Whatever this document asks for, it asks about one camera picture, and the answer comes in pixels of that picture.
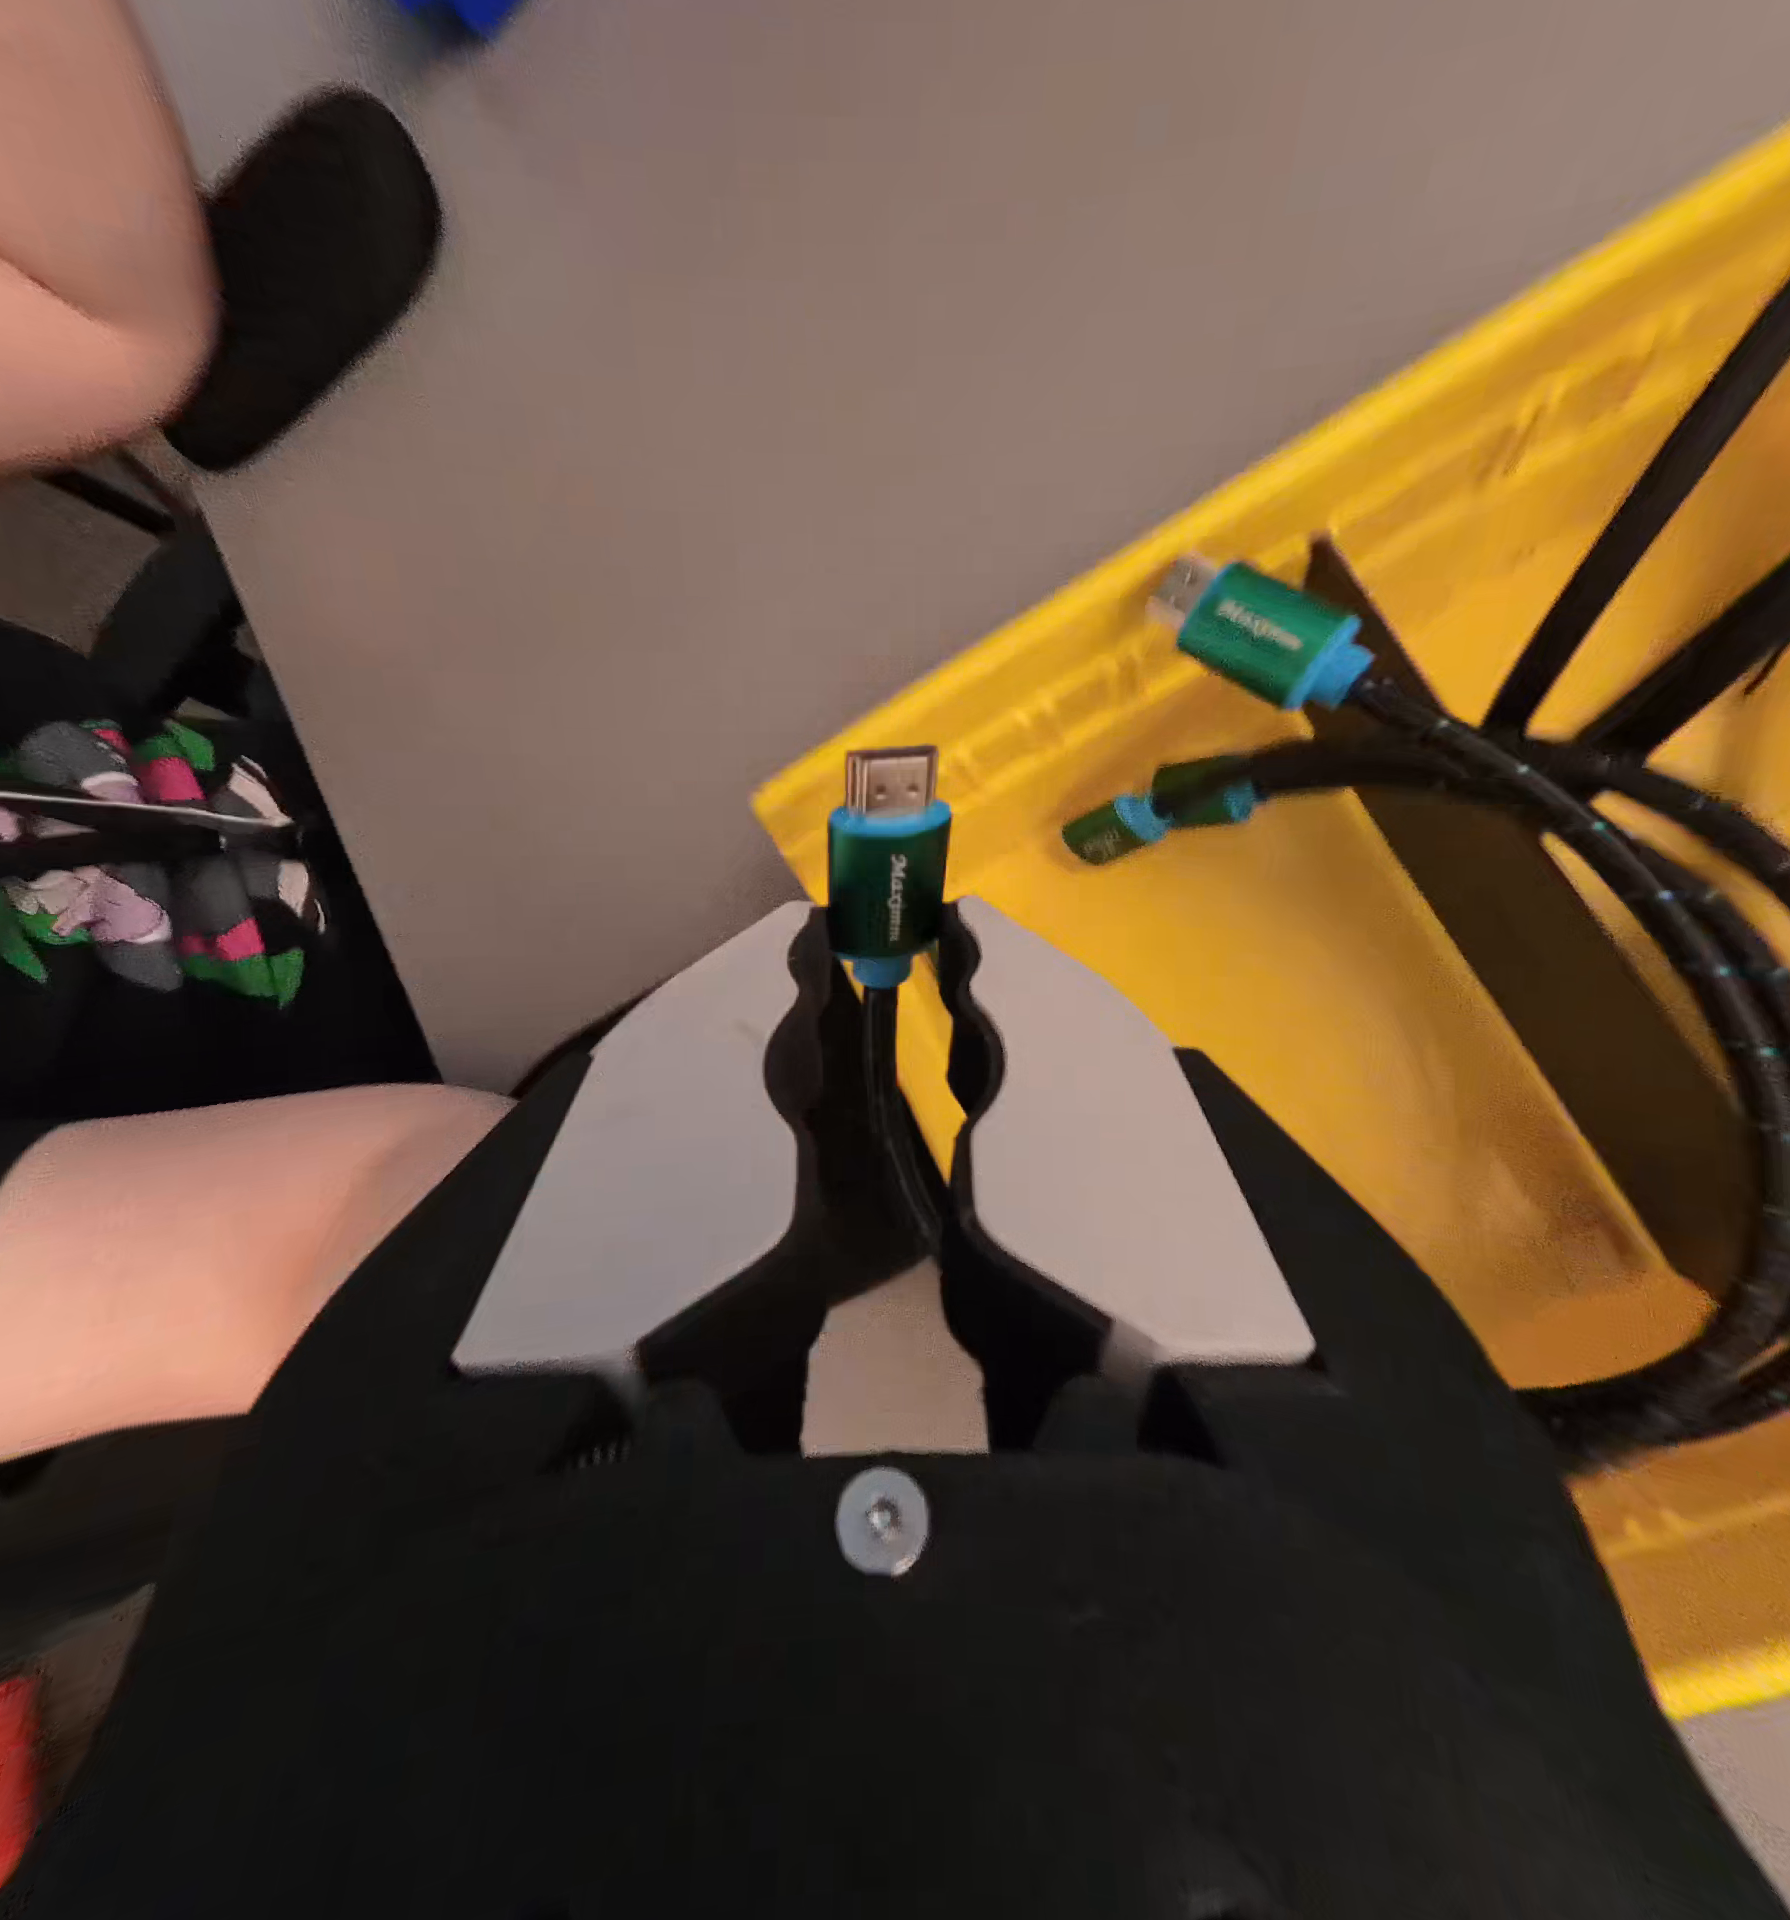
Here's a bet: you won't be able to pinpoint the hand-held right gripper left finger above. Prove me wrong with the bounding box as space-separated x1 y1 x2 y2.
452 900 839 1455

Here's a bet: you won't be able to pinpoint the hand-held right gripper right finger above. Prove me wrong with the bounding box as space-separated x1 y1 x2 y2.
937 898 1317 1455

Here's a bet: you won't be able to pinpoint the yellow plastic bin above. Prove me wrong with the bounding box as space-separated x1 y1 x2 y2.
753 83 1790 1720

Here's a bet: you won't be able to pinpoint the black braided HDMI cable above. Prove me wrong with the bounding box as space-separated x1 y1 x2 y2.
827 744 956 1268
1062 743 1790 1441
1147 556 1790 1465

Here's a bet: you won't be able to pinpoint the person's left forearm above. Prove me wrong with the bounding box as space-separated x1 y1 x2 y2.
0 0 224 500

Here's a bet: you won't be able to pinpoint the person's bare leg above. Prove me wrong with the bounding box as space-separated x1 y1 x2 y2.
0 1083 519 1469

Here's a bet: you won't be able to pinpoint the person's colourful printed pants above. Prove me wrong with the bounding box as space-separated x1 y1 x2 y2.
0 593 439 1142

